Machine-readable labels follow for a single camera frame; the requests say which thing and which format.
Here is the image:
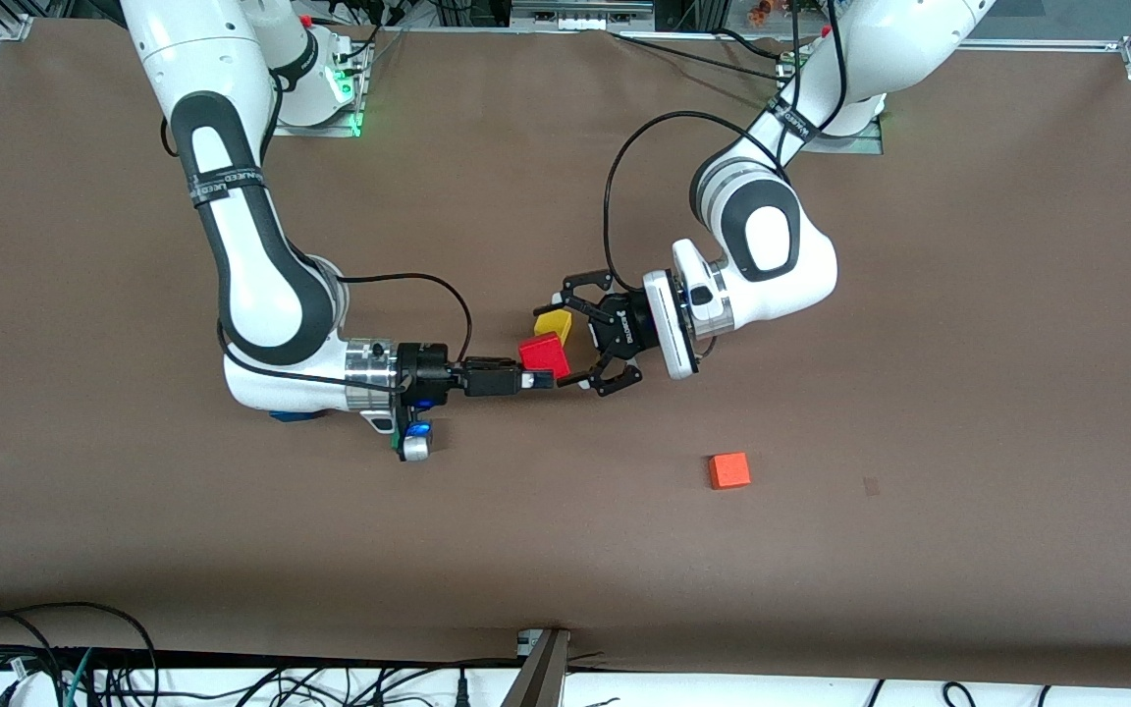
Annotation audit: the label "red cube block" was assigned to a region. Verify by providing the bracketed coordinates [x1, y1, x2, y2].
[517, 332, 572, 383]

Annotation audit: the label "orange cube block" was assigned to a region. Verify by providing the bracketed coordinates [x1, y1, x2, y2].
[708, 452, 752, 490]

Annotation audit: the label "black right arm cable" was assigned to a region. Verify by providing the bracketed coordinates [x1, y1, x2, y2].
[216, 272, 474, 396]

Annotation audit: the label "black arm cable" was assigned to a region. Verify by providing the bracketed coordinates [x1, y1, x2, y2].
[604, 0, 851, 296]
[216, 272, 474, 396]

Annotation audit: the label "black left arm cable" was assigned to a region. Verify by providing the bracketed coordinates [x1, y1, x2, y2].
[604, 0, 851, 296]

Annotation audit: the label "long black base cable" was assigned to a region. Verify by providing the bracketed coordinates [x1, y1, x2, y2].
[610, 32, 802, 89]

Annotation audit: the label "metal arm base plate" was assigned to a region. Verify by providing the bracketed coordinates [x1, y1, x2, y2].
[801, 116, 886, 156]
[276, 44, 372, 138]

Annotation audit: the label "short black base cable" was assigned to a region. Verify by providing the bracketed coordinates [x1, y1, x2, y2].
[713, 27, 797, 62]

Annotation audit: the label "tangled black floor cables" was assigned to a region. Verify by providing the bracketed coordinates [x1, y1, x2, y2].
[99, 666, 488, 707]

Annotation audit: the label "black table edge rail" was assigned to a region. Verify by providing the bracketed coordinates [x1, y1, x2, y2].
[0, 643, 527, 675]

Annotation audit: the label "looped black floor cable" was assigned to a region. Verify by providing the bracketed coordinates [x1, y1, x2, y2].
[0, 601, 160, 707]

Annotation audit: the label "teal floor cable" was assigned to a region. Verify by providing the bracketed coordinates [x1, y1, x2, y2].
[61, 648, 97, 707]

